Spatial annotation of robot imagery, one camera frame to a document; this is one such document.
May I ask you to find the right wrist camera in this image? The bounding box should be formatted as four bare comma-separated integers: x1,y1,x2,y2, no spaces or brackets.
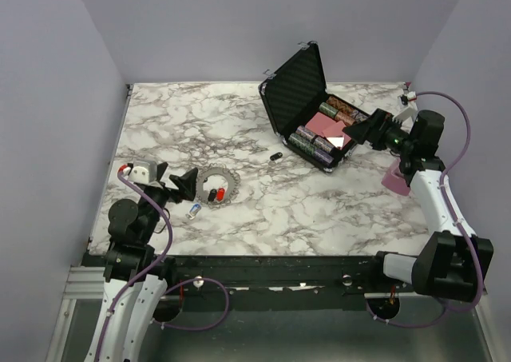
393,105,418,125

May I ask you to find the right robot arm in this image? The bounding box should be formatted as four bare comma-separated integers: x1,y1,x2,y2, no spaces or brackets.
343,109,493,303

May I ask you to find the metal key organizer ring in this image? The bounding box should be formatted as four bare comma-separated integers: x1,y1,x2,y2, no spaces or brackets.
195,163,241,208

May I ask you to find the black key tag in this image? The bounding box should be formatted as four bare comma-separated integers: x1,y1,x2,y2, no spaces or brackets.
208,189,217,202

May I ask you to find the pink card deck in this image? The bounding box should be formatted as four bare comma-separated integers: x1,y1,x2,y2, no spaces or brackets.
305,112,351,149

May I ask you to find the black poker chip case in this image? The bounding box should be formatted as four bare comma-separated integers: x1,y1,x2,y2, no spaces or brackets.
258,41,369,173

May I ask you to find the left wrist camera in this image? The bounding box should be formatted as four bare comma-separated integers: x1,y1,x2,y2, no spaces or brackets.
124,160,157,185

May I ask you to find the pink holder block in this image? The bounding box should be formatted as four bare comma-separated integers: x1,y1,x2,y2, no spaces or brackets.
381,158,410,197

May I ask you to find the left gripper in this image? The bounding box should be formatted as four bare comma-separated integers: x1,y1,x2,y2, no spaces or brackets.
139,161,199,242

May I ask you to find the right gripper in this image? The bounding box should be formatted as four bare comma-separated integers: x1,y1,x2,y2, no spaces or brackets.
343,108,416,156

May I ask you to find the black key fob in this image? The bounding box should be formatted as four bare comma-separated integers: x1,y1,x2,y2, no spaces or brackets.
270,152,283,161

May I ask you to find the blue key tag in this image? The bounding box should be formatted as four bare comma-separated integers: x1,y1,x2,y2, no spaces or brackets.
187,203,202,220

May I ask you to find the red key tag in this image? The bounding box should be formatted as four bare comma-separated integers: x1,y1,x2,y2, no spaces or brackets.
216,188,225,202

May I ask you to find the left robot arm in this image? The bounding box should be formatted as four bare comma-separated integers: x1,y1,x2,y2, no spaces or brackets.
85,161,198,361

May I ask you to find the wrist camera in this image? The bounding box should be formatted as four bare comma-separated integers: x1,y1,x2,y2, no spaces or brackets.
124,160,157,185
393,105,418,125

